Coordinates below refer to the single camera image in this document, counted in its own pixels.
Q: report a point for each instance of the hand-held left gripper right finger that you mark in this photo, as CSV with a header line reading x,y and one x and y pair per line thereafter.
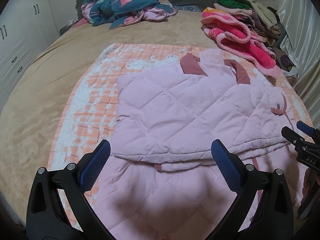
x,y
225,167

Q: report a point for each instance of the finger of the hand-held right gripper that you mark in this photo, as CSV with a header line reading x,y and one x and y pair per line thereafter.
x,y
293,136
305,128

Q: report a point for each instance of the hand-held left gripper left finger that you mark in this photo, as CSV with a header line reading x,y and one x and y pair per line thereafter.
x,y
96,163

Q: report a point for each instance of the pink quilted jacket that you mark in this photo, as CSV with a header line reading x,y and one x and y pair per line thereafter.
x,y
190,110

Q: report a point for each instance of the bag of dark clothes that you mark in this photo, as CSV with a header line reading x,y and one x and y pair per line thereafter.
x,y
285,61

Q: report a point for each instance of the pile of folded clothes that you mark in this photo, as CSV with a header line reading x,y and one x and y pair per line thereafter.
x,y
252,10

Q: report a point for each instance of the person's right hand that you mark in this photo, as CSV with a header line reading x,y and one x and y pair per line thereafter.
x,y
307,185

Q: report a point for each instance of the orange checkered blanket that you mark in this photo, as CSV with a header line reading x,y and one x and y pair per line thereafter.
x,y
97,90

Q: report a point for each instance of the bed with tan sheet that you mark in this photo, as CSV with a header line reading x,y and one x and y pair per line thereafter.
x,y
40,100

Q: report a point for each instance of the shiny cream curtain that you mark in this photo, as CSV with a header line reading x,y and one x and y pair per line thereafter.
x,y
300,30

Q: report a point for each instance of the pink fleece robe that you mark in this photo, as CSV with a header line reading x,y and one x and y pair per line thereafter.
x,y
242,45

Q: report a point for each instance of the white wardrobe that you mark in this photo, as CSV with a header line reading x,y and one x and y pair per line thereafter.
x,y
22,35

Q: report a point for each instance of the teal flamingo print quilt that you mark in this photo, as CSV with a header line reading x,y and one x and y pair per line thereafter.
x,y
125,3

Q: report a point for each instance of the dark floral pillow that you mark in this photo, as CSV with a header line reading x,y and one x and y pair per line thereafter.
x,y
188,7

